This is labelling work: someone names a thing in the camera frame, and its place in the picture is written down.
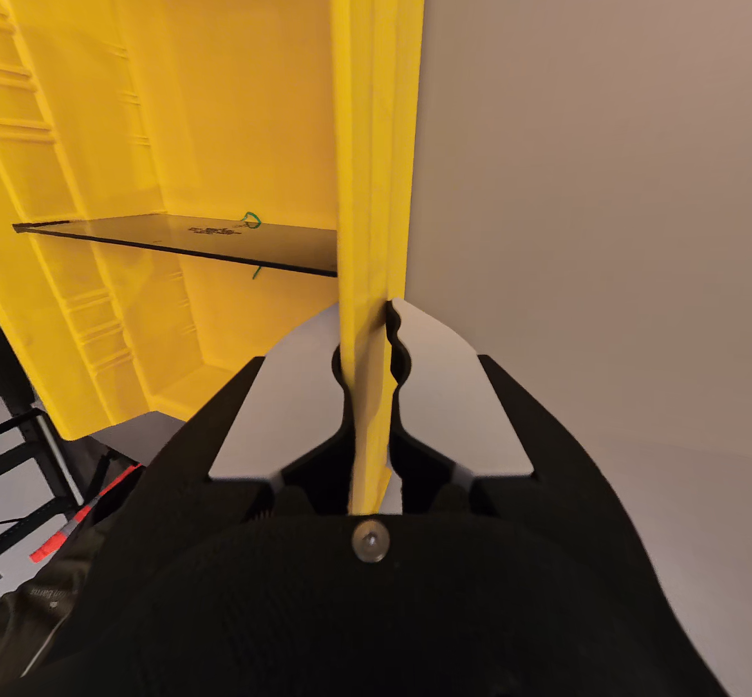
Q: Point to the black bin divider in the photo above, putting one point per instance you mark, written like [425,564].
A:
[176,236]

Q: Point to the black metal rack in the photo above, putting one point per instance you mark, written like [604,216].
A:
[15,380]

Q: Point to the yellow plastic bin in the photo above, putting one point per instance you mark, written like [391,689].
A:
[235,92]

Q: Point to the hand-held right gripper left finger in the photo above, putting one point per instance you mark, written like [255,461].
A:
[282,415]

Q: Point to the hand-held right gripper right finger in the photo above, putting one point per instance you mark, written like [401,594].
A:
[458,415]

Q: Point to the green twist tie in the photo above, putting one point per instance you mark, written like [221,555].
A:
[252,219]

